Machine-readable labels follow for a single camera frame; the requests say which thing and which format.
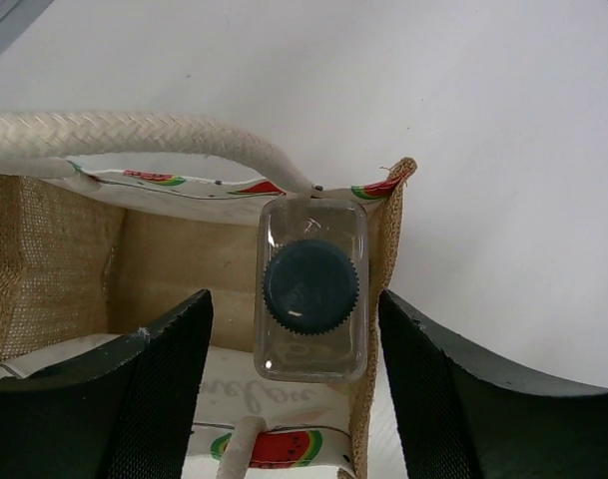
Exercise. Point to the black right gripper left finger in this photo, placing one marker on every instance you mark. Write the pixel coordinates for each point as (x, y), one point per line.
(122, 410)

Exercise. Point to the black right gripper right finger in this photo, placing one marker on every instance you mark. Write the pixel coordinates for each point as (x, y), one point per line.
(463, 411)

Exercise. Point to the burlap watermelon canvas bag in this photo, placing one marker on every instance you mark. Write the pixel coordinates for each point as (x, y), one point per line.
(109, 220)

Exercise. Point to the clear bottle black cap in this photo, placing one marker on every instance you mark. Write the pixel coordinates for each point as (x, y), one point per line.
(311, 302)

